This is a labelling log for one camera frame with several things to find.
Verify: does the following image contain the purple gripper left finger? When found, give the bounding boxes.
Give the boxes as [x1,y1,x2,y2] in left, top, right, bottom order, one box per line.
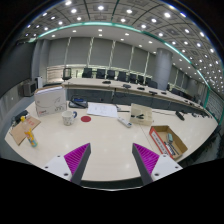
[43,143,91,185]

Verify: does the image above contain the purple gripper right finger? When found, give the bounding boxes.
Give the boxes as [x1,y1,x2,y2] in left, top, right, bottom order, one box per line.
[132,143,182,185]

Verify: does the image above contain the yellow drink bottle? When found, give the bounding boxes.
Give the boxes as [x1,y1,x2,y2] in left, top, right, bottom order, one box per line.
[21,116,38,147]

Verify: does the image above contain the brown open cardboard box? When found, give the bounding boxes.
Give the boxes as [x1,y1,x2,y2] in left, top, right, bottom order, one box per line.
[149,126,188,160]

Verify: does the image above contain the white remote control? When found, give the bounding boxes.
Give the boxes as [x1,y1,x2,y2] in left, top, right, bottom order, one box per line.
[117,117,132,128]

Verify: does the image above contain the red round coaster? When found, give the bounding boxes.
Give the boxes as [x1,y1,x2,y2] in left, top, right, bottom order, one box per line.
[81,116,91,122]

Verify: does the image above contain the white patterned mug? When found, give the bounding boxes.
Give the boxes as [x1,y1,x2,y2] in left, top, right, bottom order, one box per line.
[62,111,77,126]

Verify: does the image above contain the small beige open box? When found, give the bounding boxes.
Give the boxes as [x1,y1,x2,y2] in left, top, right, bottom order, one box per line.
[130,103,153,126]

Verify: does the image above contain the brown paper envelope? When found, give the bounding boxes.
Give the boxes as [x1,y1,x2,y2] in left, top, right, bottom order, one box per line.
[11,116,40,147]

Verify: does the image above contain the white paper sheets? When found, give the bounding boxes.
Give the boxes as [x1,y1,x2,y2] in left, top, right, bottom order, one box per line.
[87,103,117,118]

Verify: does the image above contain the white cardboard box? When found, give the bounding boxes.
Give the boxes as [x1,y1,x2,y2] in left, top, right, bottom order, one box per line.
[34,85,67,117]

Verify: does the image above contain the black power adapter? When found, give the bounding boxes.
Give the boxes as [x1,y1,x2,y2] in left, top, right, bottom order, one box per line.
[15,110,29,124]

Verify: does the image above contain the grey crt monitor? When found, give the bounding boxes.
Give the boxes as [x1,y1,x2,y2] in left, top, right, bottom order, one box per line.
[23,81,37,97]

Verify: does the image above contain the black office chair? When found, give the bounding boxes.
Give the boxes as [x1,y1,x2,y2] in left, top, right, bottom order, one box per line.
[62,68,72,81]

